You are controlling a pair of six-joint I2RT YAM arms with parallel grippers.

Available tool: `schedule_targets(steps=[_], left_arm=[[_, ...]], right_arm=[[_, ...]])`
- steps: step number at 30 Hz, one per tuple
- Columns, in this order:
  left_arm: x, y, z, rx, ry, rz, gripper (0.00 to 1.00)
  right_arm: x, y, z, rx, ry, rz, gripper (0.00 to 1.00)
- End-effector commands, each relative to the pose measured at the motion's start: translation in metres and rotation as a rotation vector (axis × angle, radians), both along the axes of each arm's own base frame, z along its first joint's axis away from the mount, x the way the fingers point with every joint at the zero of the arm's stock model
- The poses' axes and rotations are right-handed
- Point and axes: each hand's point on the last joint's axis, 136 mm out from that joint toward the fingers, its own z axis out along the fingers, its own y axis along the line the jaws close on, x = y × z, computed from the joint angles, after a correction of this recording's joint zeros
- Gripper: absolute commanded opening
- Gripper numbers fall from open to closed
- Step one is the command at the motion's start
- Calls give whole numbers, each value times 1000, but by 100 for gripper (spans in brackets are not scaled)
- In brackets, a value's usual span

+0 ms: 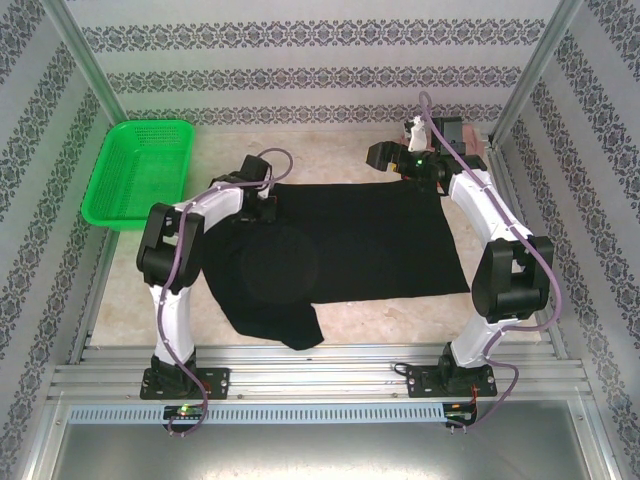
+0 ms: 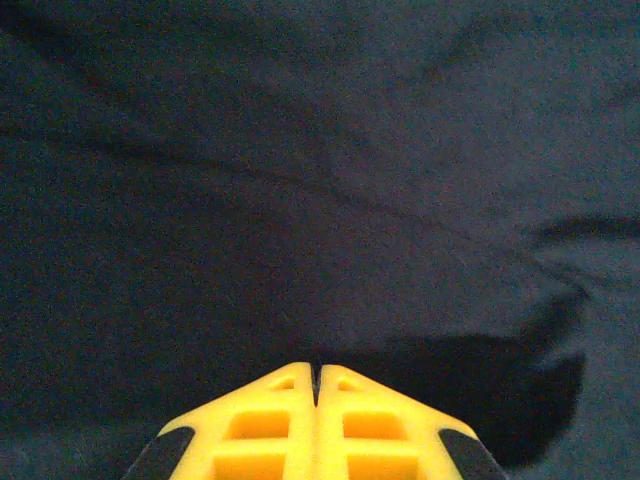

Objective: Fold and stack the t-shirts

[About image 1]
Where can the black t-shirt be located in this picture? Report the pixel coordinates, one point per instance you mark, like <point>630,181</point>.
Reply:
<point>375,240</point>

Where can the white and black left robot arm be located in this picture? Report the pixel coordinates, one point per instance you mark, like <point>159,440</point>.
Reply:
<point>170,320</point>

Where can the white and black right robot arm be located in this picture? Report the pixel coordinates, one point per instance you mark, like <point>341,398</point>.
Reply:
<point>510,280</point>

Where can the pink printed t-shirt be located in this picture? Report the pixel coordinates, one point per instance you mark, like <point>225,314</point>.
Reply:
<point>472,140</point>

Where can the green plastic mesh basket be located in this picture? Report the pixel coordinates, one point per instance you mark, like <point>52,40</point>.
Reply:
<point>140,170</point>

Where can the small circuit board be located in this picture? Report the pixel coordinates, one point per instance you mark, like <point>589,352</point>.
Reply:
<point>460,414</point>
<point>185,412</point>

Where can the grey metal sheet shelf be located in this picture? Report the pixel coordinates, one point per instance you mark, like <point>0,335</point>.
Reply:
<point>320,455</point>

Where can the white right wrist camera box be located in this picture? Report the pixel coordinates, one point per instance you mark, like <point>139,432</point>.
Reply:
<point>416,135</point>

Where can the aluminium side rail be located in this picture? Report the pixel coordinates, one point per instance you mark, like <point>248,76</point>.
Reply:
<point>97,290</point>
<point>507,195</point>

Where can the aluminium frame post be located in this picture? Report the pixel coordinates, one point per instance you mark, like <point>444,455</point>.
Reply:
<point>535,65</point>
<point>85,55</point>

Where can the aluminium cross rail frame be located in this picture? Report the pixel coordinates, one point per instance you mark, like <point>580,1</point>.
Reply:
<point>310,375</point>

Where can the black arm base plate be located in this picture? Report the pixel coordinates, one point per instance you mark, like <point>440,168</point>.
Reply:
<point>417,382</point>
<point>217,382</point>

